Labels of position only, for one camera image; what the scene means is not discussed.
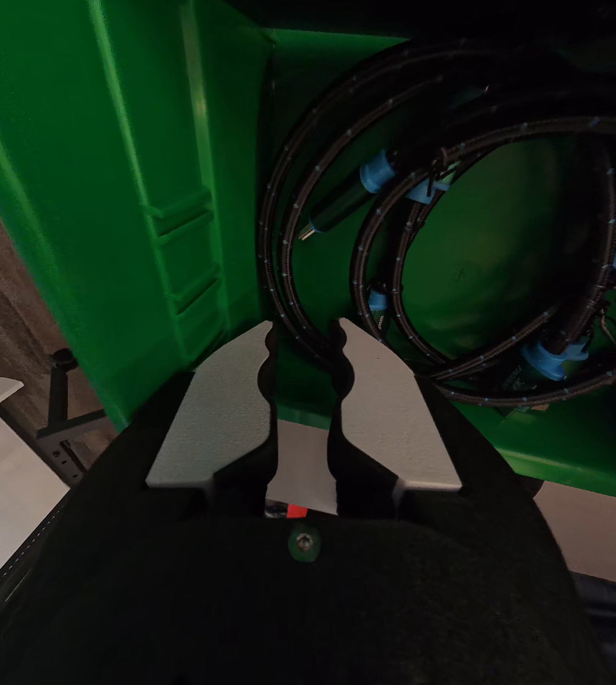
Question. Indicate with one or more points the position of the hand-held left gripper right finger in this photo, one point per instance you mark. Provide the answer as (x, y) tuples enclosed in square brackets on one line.
[(393, 423)]

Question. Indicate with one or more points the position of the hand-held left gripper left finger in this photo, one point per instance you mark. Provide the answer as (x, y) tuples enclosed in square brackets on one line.
[(217, 423)]

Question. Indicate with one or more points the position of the green plastic bin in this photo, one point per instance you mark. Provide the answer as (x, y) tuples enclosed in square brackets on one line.
[(94, 161)]

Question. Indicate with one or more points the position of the black metal frame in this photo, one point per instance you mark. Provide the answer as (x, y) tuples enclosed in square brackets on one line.
[(67, 428)]

